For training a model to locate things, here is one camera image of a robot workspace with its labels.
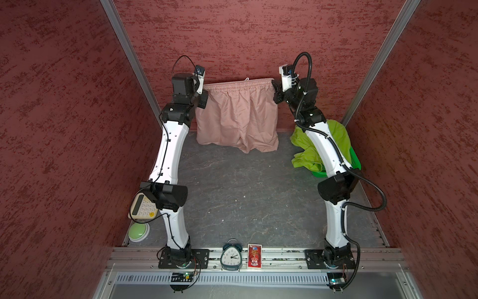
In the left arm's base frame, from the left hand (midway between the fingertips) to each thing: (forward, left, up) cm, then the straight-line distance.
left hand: (197, 92), depth 76 cm
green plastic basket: (-9, -80, -35) cm, 88 cm away
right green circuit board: (-61, -57, -43) cm, 94 cm away
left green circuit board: (-60, +1, -43) cm, 74 cm away
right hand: (+5, -33, +2) cm, 33 cm away
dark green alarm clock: (-54, -16, -39) cm, 69 cm away
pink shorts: (0, -19, -12) cm, 22 cm away
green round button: (-45, +25, -41) cm, 65 cm away
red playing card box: (-53, -25, -42) cm, 72 cm away
